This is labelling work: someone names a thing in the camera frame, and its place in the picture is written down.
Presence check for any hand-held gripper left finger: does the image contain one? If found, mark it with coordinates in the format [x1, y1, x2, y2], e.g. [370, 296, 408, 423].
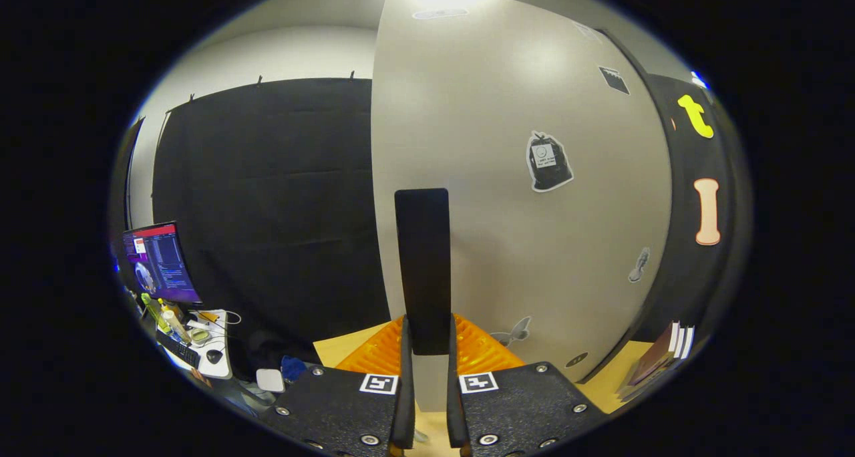
[261, 313, 416, 457]

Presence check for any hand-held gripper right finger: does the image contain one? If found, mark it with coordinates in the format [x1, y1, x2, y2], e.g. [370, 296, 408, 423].
[446, 313, 609, 457]

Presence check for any black door handle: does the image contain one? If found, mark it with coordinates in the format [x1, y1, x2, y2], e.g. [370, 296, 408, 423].
[394, 188, 452, 356]

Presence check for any beige cabinet door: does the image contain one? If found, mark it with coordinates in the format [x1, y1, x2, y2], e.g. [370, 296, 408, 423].
[371, 0, 672, 411]

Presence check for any blue cloth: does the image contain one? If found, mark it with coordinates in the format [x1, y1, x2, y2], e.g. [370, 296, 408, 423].
[280, 355, 309, 384]

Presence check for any white desk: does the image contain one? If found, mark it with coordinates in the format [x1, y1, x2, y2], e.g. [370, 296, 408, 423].
[157, 309, 234, 381]

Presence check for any black keyboard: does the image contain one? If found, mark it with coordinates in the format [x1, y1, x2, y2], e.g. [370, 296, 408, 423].
[156, 329, 201, 369]

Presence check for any white book red print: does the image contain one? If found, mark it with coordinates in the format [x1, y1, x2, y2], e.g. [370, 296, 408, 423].
[668, 322, 689, 364]

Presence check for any clear plastic bottle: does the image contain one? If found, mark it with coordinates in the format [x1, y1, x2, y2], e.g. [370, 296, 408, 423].
[164, 307, 192, 344]

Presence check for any yellow green bottle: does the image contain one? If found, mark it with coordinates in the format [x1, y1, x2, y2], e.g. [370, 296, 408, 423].
[140, 293, 172, 335]

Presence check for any black backdrop cloth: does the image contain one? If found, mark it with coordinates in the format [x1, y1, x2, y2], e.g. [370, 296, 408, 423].
[110, 73, 735, 381]

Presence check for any computer monitor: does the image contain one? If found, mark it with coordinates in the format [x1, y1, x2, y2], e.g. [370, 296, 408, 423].
[122, 221, 202, 305]

